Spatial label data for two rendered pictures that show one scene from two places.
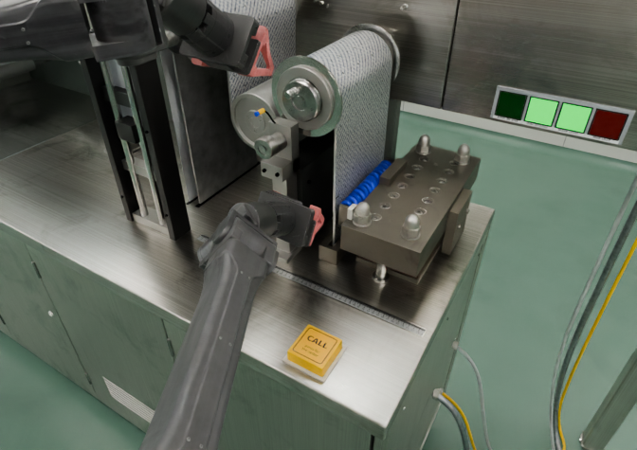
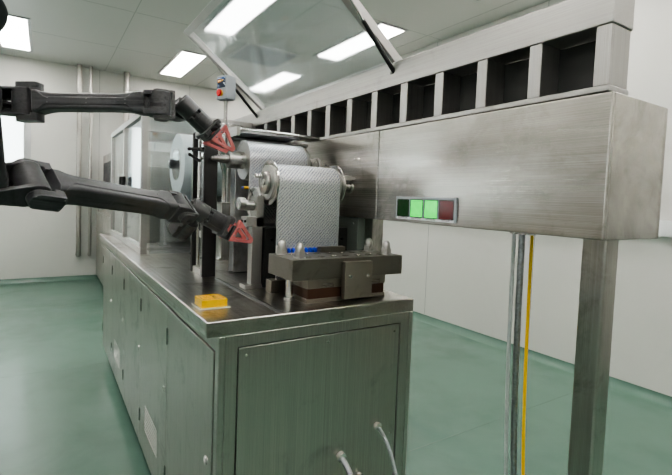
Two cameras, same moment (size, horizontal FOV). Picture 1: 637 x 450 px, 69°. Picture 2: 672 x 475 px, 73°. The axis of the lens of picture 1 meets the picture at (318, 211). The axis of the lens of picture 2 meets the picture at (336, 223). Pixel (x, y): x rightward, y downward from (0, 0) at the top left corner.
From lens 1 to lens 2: 101 cm
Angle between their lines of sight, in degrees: 41
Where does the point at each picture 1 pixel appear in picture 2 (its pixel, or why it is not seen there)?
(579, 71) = (429, 179)
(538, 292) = not seen: outside the picture
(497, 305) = not seen: outside the picture
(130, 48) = (155, 110)
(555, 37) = (417, 161)
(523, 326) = not seen: outside the picture
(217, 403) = (97, 186)
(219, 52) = (203, 131)
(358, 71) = (303, 174)
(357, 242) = (273, 263)
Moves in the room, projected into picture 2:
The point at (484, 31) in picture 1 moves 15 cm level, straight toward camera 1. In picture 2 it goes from (389, 165) to (358, 161)
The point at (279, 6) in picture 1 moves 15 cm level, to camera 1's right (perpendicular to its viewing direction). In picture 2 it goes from (293, 158) to (328, 158)
